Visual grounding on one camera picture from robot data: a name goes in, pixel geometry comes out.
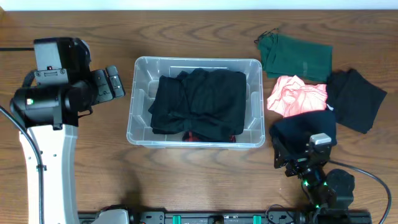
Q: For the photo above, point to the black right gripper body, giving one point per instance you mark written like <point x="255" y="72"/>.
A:
<point x="299" y="164"/>

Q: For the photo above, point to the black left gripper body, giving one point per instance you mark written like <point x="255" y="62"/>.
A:
<point x="101" y="86"/>

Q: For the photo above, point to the clear plastic storage bin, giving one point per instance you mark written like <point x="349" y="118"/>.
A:
<point x="148" y="70"/>

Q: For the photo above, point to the red navy plaid shirt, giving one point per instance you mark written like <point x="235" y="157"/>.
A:
<point x="191" y="136"/>

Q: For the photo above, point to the black garment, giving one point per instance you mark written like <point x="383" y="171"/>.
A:
<point x="201" y="101"/>

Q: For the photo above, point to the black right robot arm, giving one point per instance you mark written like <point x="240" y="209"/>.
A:
<point x="332" y="190"/>

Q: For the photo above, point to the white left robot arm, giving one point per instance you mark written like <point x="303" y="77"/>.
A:
<point x="46" y="110"/>

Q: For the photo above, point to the dark navy folded garment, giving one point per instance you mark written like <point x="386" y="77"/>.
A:
<point x="294" y="132"/>

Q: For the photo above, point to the black folded cloth far right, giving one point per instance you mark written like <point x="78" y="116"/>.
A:
<point x="353" y="100"/>

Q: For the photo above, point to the pink crumpled garment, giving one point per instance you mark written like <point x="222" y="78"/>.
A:
<point x="291" y="96"/>

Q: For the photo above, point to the dark green folded garment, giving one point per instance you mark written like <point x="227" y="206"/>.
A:
<point x="284" y="55"/>

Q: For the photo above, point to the black mounting rail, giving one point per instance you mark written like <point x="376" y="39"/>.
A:
<point x="268" y="217"/>

